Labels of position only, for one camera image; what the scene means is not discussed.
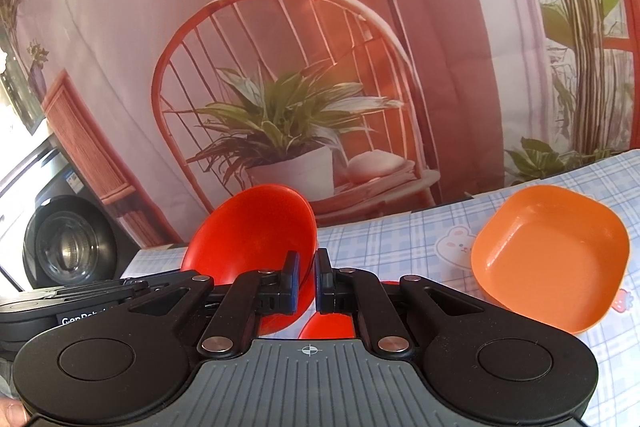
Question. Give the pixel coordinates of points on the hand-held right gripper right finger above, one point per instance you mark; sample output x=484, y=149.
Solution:
x=323, y=281

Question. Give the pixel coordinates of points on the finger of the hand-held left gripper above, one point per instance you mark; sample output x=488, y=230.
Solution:
x=147, y=282

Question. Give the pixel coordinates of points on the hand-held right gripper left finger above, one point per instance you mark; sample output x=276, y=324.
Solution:
x=292, y=279

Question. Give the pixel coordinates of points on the red bowl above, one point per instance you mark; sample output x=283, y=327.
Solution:
x=250, y=227

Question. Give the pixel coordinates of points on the red plate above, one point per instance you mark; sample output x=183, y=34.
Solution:
x=325, y=328

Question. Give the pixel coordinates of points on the grey washing machine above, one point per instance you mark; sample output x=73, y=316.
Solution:
x=65, y=252

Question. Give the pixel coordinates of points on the blue plaid tablecloth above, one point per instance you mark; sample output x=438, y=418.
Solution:
x=400, y=247

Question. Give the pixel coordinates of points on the orange square plate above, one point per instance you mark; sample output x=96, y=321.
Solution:
x=550, y=257

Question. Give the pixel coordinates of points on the printed room backdrop cloth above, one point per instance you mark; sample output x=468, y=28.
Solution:
x=150, y=7

